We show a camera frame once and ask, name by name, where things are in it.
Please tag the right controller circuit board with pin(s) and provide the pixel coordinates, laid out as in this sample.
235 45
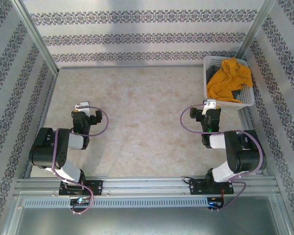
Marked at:
214 202

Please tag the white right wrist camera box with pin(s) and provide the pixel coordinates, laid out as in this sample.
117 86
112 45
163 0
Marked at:
210 104

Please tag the dark grey t-shirt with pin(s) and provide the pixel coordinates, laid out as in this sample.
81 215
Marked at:
210 72

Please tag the white perforated plastic basket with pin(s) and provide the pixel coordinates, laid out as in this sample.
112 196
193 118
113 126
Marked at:
247 98

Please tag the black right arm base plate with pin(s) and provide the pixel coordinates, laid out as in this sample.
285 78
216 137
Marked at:
196 187

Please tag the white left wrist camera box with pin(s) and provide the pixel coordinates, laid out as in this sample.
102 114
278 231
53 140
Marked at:
82 107

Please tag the grey metal sheet panel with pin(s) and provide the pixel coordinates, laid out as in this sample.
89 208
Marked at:
147 222

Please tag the controller circuit board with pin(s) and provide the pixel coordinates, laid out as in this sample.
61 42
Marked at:
79 201
214 202

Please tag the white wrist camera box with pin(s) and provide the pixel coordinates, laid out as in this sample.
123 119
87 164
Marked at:
210 104
82 107

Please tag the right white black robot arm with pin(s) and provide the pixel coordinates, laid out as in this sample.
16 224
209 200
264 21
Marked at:
223 171

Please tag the aluminium frame post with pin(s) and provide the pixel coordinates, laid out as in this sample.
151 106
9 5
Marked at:
39 41
254 29

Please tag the left controller circuit board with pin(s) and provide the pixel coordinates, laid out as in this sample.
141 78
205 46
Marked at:
79 201

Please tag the aluminium mounting rail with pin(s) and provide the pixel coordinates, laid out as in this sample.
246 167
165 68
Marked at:
147 184

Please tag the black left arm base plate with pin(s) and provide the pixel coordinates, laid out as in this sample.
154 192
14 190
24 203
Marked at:
98 187

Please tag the yellow t-shirt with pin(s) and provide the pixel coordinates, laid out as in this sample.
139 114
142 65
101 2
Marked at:
223 83

